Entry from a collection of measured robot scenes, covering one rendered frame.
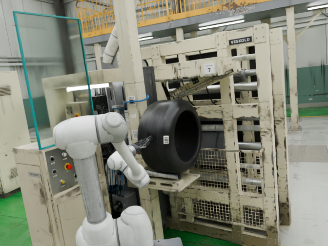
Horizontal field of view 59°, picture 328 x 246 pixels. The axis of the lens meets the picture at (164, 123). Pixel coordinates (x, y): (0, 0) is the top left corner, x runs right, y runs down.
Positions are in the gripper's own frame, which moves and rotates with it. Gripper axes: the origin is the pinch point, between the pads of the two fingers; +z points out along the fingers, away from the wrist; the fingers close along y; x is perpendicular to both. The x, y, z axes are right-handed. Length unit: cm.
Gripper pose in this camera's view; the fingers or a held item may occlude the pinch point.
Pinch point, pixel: (149, 139)
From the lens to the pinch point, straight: 211.6
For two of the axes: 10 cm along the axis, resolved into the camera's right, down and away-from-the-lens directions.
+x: 1.9, 9.4, 2.7
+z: 5.3, -3.3, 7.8
